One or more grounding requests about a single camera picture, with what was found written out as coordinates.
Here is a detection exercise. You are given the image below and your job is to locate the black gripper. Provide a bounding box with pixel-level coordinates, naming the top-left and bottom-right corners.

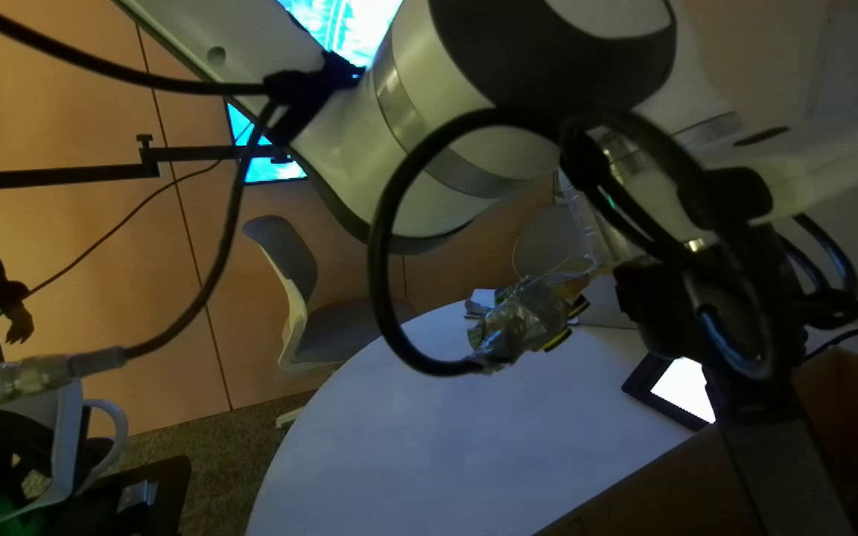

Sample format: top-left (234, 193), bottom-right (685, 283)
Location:
top-left (611, 168), bottom-right (858, 536)

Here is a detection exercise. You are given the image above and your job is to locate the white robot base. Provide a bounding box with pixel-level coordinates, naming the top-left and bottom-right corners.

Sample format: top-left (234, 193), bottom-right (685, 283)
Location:
top-left (0, 363), bottom-right (127, 536)

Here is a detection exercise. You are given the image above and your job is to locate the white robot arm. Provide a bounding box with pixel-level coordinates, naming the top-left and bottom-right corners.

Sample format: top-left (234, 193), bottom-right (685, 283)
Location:
top-left (119, 0), bottom-right (858, 536)

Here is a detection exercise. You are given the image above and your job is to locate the cardboard box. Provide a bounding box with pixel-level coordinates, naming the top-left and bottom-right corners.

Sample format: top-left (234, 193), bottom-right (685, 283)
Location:
top-left (538, 350), bottom-right (858, 536)

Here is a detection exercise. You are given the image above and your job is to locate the black tablet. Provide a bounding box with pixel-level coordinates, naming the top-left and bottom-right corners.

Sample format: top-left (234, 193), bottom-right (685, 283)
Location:
top-left (623, 356), bottom-right (715, 432)

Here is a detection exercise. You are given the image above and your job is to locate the grey office chair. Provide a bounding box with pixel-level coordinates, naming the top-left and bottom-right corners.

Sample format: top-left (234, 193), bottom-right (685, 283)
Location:
top-left (240, 214), bottom-right (377, 374)

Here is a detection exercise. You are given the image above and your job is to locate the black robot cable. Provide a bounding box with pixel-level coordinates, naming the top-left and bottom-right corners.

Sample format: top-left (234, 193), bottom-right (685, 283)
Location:
top-left (0, 0), bottom-right (572, 381)

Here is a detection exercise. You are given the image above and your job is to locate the wall television screen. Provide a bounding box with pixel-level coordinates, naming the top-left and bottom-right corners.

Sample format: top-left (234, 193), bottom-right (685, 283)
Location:
top-left (222, 0), bottom-right (407, 187)

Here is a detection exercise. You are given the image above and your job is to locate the black camera on boom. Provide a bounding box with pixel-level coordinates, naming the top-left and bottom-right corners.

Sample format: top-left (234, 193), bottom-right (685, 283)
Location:
top-left (0, 134), bottom-right (291, 190)

